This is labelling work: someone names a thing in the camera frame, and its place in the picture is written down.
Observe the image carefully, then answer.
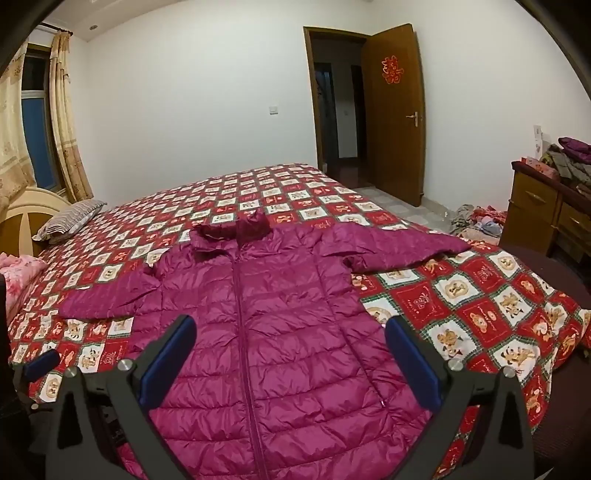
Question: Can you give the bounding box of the magenta quilted down jacket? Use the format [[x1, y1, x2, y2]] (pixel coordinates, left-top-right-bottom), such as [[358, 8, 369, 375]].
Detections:
[[59, 213, 467, 479]]

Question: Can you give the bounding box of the clothes pile on floor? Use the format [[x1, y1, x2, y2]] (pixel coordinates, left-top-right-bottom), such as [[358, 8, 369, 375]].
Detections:
[[450, 204, 508, 246]]

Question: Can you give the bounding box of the clothes pile on dresser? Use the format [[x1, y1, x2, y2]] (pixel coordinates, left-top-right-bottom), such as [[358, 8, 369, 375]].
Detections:
[[541, 137, 591, 190]]

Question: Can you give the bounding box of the pink floral blanket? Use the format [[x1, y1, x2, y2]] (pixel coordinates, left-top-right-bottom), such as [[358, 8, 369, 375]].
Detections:
[[0, 252, 48, 322]]

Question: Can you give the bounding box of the red patterned bed quilt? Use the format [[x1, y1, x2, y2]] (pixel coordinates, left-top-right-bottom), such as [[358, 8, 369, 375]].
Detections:
[[8, 164, 590, 426]]

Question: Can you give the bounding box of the striped grey pillow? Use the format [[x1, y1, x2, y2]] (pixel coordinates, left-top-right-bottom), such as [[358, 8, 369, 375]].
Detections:
[[32, 199, 106, 244]]

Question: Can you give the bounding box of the beige wooden headboard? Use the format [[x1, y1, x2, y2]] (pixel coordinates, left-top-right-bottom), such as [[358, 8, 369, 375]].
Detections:
[[0, 187, 70, 257]]

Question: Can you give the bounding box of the beige patterned curtain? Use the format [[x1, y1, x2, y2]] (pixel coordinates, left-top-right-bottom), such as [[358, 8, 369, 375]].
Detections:
[[49, 32, 93, 202]]

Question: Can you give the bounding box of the brown wooden dresser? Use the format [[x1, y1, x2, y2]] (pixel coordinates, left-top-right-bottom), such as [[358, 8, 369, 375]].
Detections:
[[500, 161, 590, 280]]

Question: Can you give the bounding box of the window with blue pane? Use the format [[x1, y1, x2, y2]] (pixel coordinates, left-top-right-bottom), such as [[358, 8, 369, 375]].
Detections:
[[21, 44, 64, 192]]

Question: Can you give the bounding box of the pink box on dresser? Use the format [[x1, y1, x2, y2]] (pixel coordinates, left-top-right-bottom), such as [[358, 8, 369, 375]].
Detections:
[[521, 157, 560, 181]]

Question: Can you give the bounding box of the white card on dresser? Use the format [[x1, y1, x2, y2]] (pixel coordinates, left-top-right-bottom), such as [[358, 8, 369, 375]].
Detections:
[[533, 125, 545, 159]]

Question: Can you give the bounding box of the brown wooden door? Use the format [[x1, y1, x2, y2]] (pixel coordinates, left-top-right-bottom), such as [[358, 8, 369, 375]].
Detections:
[[362, 23, 426, 207]]

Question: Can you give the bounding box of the red double happiness decoration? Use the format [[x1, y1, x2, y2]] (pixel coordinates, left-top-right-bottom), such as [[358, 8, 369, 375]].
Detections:
[[382, 55, 405, 85]]

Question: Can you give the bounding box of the metal door handle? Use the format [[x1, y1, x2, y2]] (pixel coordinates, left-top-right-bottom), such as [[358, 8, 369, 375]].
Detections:
[[406, 111, 420, 128]]

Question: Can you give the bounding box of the dark wooden door frame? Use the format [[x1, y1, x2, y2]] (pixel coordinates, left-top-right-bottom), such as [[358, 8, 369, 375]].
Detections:
[[303, 26, 369, 181]]

